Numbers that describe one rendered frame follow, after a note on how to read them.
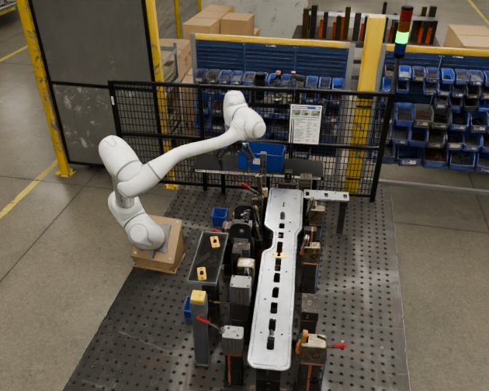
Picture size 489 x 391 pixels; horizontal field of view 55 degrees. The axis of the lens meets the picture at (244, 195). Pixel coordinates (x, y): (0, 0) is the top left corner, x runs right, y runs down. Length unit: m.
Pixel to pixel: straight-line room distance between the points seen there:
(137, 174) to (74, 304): 1.92
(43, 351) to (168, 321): 1.24
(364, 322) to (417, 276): 1.49
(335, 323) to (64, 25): 3.45
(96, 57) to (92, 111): 0.57
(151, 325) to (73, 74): 2.88
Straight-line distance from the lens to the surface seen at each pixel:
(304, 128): 3.28
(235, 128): 2.10
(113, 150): 2.24
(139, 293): 2.86
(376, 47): 3.14
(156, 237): 2.72
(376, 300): 2.85
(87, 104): 4.92
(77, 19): 4.64
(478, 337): 3.85
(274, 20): 9.06
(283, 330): 2.23
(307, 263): 2.66
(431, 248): 4.46
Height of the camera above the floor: 2.71
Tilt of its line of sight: 34 degrees down
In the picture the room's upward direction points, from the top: straight up
